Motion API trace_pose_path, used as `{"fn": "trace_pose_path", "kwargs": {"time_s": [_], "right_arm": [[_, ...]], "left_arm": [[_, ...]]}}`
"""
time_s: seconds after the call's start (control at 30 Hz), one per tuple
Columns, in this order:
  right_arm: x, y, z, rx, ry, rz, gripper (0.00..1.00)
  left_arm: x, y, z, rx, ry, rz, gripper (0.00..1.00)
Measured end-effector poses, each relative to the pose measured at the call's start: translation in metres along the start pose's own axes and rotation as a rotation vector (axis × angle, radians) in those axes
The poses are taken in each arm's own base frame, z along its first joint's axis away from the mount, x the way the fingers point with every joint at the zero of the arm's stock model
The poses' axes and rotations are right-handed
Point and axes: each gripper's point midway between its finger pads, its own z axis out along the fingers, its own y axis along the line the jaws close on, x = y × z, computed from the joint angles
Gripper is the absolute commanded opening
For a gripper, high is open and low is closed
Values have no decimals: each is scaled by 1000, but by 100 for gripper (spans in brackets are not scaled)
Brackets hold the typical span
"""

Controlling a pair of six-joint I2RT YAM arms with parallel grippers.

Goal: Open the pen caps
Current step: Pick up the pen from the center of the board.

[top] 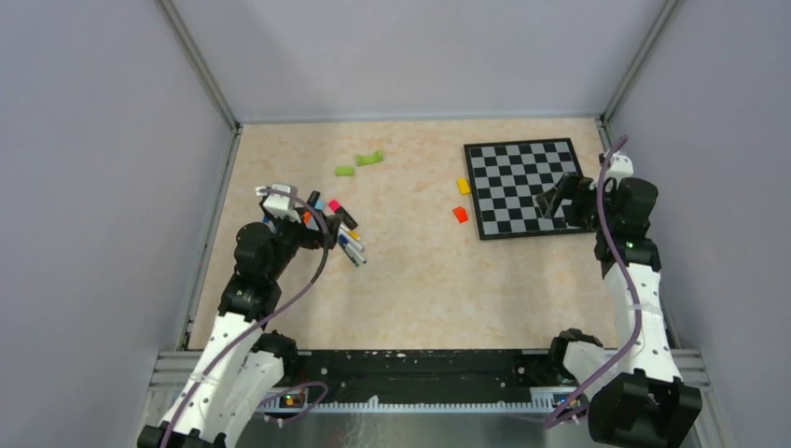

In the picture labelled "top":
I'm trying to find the orange red block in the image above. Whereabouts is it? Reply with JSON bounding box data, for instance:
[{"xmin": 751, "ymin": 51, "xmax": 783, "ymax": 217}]
[{"xmin": 452, "ymin": 206, "xmax": 469, "ymax": 224}]

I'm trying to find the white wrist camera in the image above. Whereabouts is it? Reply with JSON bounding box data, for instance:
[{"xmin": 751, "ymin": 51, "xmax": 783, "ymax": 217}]
[
  {"xmin": 600, "ymin": 151, "xmax": 634, "ymax": 184},
  {"xmin": 255, "ymin": 183, "xmax": 299, "ymax": 222}
]

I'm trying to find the green block left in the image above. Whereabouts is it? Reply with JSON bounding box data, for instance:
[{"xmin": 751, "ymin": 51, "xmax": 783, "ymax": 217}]
[{"xmin": 334, "ymin": 165, "xmax": 355, "ymax": 177}]

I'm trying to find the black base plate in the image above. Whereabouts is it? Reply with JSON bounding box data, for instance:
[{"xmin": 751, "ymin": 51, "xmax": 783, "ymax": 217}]
[{"xmin": 277, "ymin": 349, "xmax": 577, "ymax": 405}]

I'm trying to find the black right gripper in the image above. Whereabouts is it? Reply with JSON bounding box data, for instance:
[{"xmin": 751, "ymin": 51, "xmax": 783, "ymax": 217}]
[{"xmin": 535, "ymin": 172, "xmax": 618, "ymax": 234}]

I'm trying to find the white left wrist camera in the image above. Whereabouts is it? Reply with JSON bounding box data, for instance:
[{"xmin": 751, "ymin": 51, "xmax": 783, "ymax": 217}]
[{"xmin": 255, "ymin": 183, "xmax": 299, "ymax": 222}]

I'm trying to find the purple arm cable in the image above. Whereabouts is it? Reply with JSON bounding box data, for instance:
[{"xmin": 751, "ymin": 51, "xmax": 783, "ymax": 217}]
[
  {"xmin": 157, "ymin": 188, "xmax": 332, "ymax": 448},
  {"xmin": 543, "ymin": 134, "xmax": 645, "ymax": 430}
]

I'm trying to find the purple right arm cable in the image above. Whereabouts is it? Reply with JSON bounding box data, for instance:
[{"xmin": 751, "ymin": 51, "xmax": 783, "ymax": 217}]
[{"xmin": 543, "ymin": 134, "xmax": 645, "ymax": 430}]

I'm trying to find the green block right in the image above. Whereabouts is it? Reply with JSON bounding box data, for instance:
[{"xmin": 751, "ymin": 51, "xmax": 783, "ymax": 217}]
[{"xmin": 354, "ymin": 150, "xmax": 384, "ymax": 167}]

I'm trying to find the green thin pen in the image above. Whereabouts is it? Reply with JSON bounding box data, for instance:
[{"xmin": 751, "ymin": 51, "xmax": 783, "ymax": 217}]
[{"xmin": 340, "ymin": 245, "xmax": 360, "ymax": 267}]

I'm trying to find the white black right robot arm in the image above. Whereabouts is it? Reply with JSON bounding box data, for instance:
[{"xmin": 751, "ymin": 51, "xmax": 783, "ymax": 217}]
[{"xmin": 536, "ymin": 174, "xmax": 702, "ymax": 447}]

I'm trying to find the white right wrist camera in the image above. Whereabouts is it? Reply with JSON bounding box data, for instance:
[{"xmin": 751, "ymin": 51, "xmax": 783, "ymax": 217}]
[{"xmin": 600, "ymin": 151, "xmax": 634, "ymax": 184}]

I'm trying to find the pink black highlighter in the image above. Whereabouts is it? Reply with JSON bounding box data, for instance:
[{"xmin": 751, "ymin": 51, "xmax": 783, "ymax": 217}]
[{"xmin": 327, "ymin": 199, "xmax": 358, "ymax": 231}]

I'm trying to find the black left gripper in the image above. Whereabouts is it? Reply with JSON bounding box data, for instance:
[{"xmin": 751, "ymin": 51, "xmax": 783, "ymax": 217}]
[{"xmin": 266, "ymin": 206, "xmax": 342, "ymax": 280}]

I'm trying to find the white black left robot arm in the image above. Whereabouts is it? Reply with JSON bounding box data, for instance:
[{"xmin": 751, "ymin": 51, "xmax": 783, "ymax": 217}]
[{"xmin": 136, "ymin": 216, "xmax": 341, "ymax": 447}]

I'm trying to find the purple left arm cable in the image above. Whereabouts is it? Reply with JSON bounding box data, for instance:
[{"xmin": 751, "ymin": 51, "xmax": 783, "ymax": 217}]
[{"xmin": 157, "ymin": 188, "xmax": 332, "ymax": 448}]

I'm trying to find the orange black highlighter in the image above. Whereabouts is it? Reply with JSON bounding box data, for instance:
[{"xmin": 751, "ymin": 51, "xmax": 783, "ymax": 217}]
[{"xmin": 303, "ymin": 190, "xmax": 320, "ymax": 226}]

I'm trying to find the black grey chessboard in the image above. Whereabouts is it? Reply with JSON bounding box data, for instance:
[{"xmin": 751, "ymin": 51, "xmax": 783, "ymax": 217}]
[{"xmin": 463, "ymin": 137, "xmax": 586, "ymax": 241}]

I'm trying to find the yellow block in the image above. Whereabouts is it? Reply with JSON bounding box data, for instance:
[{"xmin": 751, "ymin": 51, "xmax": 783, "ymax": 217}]
[{"xmin": 456, "ymin": 177, "xmax": 471, "ymax": 196}]

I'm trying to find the green block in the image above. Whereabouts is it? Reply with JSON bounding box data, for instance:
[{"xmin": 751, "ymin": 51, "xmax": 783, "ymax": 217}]
[
  {"xmin": 334, "ymin": 165, "xmax": 355, "ymax": 177},
  {"xmin": 354, "ymin": 150, "xmax": 384, "ymax": 167}
]

